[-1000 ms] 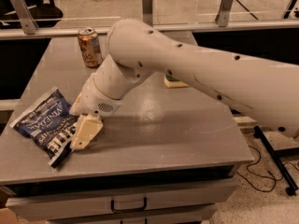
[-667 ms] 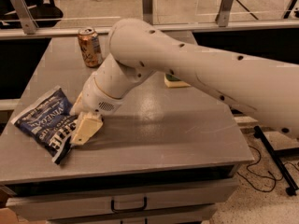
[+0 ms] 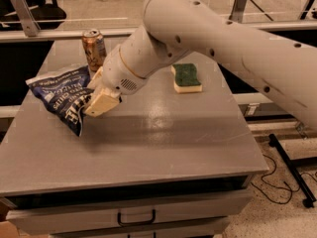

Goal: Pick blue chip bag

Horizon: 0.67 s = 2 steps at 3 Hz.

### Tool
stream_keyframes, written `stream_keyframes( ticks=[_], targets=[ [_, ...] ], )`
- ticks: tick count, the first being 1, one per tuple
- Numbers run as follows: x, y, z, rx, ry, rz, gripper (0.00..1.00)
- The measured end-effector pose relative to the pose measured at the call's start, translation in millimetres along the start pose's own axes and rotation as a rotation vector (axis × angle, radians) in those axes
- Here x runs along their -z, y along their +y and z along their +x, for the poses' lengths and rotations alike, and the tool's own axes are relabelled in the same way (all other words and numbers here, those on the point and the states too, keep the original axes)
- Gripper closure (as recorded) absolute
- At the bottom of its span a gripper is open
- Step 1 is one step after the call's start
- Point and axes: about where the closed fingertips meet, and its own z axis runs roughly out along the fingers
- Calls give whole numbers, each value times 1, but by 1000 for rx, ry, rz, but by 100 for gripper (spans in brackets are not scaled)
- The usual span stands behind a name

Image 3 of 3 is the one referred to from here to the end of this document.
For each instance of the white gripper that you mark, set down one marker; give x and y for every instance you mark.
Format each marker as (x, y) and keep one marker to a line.
(119, 73)

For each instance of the blue chip bag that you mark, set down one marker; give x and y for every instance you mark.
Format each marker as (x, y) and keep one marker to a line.
(64, 93)

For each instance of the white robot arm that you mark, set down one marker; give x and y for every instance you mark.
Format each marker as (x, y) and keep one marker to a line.
(281, 69)

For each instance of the gold soda can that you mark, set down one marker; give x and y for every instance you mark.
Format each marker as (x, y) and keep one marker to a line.
(94, 48)

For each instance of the green yellow sponge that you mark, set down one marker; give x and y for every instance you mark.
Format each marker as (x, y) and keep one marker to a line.
(185, 78)

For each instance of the black office chair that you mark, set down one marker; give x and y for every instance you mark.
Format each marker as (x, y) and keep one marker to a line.
(46, 13)

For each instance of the grey upper drawer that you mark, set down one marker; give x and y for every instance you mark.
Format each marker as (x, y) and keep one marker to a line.
(104, 215)

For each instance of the grey drawer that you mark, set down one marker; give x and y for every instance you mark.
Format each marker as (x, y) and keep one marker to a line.
(104, 215)
(204, 227)

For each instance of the grey lower drawer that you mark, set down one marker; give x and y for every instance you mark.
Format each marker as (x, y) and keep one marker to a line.
(204, 227)

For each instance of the black stand leg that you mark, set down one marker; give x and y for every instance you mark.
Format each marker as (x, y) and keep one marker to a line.
(293, 165)

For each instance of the white horizontal rail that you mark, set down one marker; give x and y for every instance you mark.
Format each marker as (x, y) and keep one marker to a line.
(56, 35)

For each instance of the left metal rail bracket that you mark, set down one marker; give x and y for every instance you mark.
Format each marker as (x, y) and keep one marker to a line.
(27, 21)

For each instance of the metal rail bracket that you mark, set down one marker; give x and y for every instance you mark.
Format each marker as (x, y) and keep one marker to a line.
(237, 13)
(27, 21)

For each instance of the black drawer handle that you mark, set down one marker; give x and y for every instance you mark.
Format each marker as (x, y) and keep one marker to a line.
(136, 219)

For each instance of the right metal rail bracket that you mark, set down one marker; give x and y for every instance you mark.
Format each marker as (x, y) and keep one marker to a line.
(237, 13)

